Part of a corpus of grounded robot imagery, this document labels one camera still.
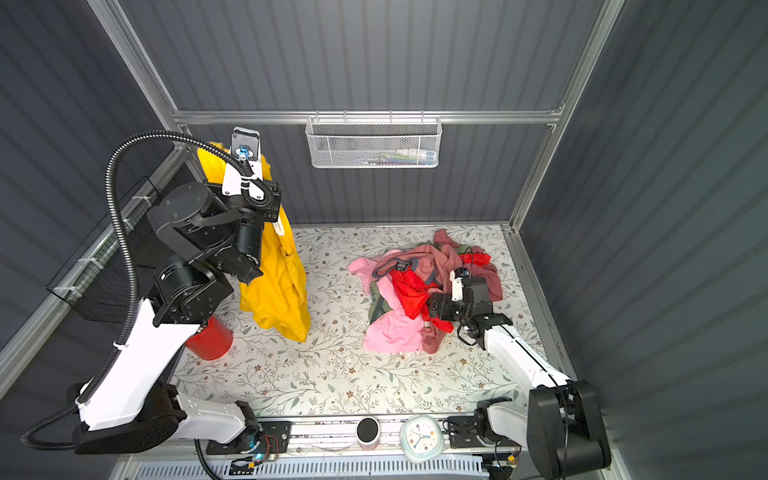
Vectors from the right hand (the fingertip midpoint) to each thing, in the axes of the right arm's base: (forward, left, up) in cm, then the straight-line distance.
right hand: (445, 302), depth 88 cm
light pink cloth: (-5, +16, -8) cm, 19 cm away
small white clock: (-34, +9, -6) cm, 35 cm away
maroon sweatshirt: (+16, -17, -6) cm, 24 cm away
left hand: (-4, +39, +50) cm, 63 cm away
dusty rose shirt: (+11, +3, +5) cm, 12 cm away
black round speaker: (-33, +21, -3) cm, 39 cm away
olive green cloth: (+3, +21, -8) cm, 22 cm away
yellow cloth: (-10, +41, +20) cm, 47 cm away
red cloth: (+2, +9, +3) cm, 10 cm away
